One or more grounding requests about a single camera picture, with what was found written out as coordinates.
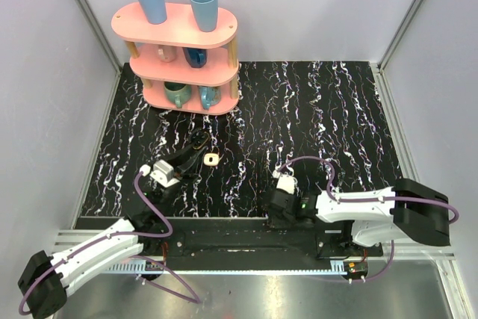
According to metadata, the beige earbud charging case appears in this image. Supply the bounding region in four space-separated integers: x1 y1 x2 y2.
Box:
203 153 220 167

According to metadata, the black earbud charging case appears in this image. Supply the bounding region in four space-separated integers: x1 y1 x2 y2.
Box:
190 131 209 150

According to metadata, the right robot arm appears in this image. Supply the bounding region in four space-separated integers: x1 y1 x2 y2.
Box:
266 175 452 257

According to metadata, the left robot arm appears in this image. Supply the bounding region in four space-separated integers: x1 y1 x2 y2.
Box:
18 144 205 318

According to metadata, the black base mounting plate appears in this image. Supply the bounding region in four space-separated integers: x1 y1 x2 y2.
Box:
140 218 383 271

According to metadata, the green ceramic mug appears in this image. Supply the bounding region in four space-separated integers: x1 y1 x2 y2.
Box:
164 82 192 108

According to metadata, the blue butterfly mug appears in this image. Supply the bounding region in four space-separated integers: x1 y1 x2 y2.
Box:
199 86 221 110

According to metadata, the pink three-tier wooden shelf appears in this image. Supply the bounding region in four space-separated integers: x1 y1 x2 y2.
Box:
111 2 239 115

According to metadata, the right controller board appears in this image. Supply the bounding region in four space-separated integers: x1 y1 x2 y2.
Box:
346 261 368 273

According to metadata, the controller board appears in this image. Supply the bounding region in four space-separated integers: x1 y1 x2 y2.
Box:
346 261 368 273
146 259 166 272

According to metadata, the left controller board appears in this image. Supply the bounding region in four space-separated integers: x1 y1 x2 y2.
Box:
146 259 166 272

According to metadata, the dark blue mug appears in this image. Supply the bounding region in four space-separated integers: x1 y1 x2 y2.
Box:
183 47 207 69

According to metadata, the pink mug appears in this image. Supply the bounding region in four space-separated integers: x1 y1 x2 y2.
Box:
157 45 177 63

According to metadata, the short light blue cup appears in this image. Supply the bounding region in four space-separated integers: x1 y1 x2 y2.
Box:
190 0 219 32

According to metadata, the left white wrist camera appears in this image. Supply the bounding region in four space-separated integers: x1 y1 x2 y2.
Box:
140 160 180 188

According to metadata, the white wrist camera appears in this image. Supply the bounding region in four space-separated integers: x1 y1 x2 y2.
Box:
140 160 180 188
273 170 297 195

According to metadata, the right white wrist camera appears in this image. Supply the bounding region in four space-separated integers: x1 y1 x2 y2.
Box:
273 170 297 195

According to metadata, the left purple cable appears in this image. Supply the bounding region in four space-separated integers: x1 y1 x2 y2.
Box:
18 172 202 315

